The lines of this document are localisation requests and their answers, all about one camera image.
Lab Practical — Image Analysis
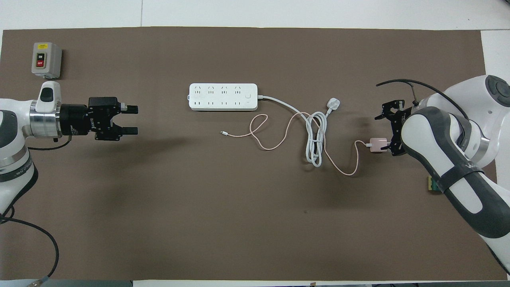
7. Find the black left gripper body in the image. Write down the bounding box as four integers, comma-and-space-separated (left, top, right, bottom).
60, 97, 122, 142

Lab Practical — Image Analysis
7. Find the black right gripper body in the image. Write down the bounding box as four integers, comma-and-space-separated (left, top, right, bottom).
392, 104, 417, 154

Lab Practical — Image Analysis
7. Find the pink charger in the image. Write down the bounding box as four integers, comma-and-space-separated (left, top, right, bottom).
369, 138, 389, 153

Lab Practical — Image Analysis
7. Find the pink charging cable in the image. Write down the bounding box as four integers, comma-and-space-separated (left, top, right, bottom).
220, 114, 372, 176

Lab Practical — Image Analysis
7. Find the white power strip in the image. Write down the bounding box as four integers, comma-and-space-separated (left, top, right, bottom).
188, 83, 258, 111

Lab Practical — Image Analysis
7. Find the brown table mat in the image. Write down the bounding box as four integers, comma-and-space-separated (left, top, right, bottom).
0, 26, 507, 281

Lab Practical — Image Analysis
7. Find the white power cord with plug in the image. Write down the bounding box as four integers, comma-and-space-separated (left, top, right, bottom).
257, 94, 341, 168

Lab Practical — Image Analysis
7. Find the grey on-off switch box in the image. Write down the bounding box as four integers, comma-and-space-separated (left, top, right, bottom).
31, 42, 63, 79

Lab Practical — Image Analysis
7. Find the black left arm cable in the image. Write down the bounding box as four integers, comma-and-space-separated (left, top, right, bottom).
0, 136, 72, 287

